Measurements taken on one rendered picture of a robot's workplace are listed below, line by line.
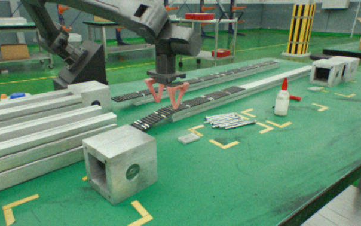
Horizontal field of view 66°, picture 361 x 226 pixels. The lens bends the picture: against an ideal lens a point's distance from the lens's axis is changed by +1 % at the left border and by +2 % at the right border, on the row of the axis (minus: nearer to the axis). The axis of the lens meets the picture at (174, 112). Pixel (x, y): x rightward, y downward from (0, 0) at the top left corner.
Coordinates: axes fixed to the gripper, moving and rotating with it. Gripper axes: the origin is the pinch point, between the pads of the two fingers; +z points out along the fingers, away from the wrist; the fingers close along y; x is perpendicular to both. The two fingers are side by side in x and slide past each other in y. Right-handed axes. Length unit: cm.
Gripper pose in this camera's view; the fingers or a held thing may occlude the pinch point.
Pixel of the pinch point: (166, 102)
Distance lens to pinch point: 79.3
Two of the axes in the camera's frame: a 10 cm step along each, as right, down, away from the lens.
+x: 7.4, -2.5, 6.2
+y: 6.7, 2.7, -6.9
